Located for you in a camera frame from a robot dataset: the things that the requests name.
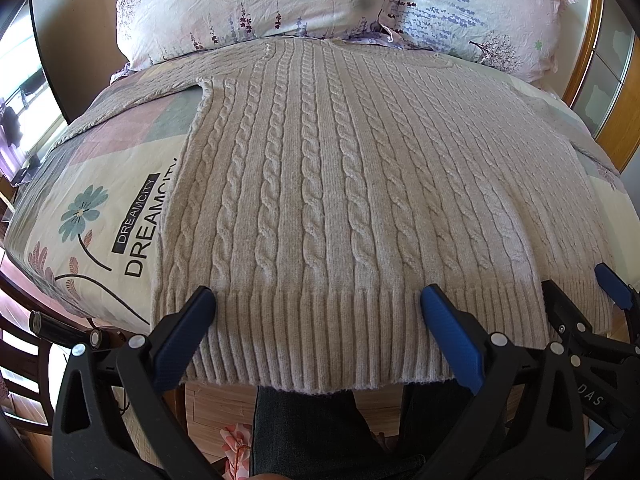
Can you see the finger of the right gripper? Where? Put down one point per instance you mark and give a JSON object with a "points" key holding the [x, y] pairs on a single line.
{"points": [[624, 296], [566, 320]]}

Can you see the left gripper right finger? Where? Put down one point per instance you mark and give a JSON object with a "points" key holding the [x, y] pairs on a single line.
{"points": [[525, 420]]}

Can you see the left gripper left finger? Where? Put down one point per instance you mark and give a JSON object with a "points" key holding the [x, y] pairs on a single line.
{"points": [[90, 439]]}

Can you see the beige cable knit sweater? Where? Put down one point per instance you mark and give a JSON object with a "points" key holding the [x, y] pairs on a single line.
{"points": [[323, 185]]}

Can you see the dark wooden chair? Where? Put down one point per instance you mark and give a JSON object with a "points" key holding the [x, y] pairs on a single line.
{"points": [[35, 334]]}

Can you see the pink patterned slipper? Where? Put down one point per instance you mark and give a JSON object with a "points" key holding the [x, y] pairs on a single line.
{"points": [[236, 445]]}

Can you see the dark trouser leg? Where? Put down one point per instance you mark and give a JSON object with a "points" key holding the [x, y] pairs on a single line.
{"points": [[313, 436]]}

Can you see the patchwork floral bed quilt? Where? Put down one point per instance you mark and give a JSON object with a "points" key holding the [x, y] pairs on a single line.
{"points": [[85, 231]]}

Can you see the blue floral right pillow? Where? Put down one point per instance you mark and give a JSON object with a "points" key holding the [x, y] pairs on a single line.
{"points": [[517, 37]]}

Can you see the pink floral left pillow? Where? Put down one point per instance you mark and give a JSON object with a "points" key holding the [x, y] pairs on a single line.
{"points": [[149, 32]]}

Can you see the wooden headboard frame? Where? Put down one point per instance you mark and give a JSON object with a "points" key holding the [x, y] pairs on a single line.
{"points": [[598, 75]]}

